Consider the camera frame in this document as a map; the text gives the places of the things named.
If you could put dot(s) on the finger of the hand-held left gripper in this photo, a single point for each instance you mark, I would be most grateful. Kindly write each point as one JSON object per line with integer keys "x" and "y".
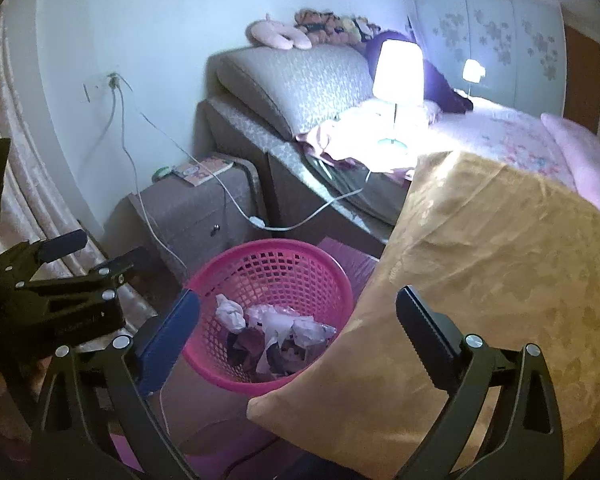
{"x": 126, "y": 262}
{"x": 62, "y": 246}

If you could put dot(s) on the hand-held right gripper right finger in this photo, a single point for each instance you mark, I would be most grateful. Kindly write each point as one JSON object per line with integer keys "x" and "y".
{"x": 425, "y": 335}

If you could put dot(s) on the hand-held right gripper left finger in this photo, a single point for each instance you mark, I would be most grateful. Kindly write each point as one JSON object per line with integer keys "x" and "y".
{"x": 172, "y": 340}

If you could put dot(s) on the white plastic bag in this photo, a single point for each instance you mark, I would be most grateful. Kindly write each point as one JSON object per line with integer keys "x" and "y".
{"x": 230, "y": 312}

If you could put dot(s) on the maroon wrapper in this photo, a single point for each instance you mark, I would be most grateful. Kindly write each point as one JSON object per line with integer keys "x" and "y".
{"x": 247, "y": 347}

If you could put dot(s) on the white grey package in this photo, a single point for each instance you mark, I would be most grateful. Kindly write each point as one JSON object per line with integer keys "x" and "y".
{"x": 275, "y": 321}

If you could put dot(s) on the pink plastic basket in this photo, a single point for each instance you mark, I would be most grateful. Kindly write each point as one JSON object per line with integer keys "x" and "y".
{"x": 280, "y": 265}

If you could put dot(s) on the beige patterned curtain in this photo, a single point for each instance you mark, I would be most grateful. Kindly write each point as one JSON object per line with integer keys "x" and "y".
{"x": 30, "y": 185}

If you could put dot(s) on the gold patterned tablecloth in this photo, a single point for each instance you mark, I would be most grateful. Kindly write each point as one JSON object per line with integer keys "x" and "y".
{"x": 480, "y": 260}

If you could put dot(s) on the small green object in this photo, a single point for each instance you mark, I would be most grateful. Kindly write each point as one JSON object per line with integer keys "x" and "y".
{"x": 161, "y": 172}

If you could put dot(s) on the purple floor mat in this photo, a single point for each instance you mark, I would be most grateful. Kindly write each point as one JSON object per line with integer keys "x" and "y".
{"x": 350, "y": 260}

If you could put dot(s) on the colourful book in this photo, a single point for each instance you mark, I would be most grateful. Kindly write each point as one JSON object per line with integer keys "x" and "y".
{"x": 205, "y": 170}

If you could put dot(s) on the grey bed sheet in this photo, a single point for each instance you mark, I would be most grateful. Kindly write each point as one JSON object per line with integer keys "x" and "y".
{"x": 360, "y": 190}

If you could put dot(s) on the floral pink bed sheet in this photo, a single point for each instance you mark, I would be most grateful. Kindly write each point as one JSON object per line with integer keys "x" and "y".
{"x": 505, "y": 135}

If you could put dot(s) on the pink quilt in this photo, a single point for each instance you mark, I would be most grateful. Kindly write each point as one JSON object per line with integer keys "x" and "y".
{"x": 580, "y": 160}

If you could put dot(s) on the grey patterned headboard cushion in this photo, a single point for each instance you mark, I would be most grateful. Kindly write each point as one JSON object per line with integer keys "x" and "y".
{"x": 300, "y": 80}

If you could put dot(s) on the dark purple cloth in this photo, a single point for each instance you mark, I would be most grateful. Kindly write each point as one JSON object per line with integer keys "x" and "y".
{"x": 440, "y": 80}

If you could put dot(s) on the lit white table lamp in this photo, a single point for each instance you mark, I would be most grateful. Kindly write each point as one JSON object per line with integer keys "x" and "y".
{"x": 399, "y": 70}

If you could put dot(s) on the small lit lamp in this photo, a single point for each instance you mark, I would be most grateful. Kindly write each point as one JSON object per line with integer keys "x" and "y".
{"x": 472, "y": 70}

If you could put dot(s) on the pink neck pillow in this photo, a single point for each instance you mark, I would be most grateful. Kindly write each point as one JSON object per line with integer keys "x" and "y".
{"x": 275, "y": 35}

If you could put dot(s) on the brown wooden door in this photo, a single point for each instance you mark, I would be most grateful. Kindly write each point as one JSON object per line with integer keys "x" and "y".
{"x": 582, "y": 75}

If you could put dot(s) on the pile of plush toys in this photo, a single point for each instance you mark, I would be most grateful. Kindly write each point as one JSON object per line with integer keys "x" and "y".
{"x": 330, "y": 25}

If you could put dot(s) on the floral wardrobe doors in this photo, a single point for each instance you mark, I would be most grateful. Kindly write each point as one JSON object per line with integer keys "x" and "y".
{"x": 485, "y": 25}

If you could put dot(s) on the wall socket with plug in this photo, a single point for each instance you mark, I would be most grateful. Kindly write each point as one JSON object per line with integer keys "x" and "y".
{"x": 112, "y": 80}

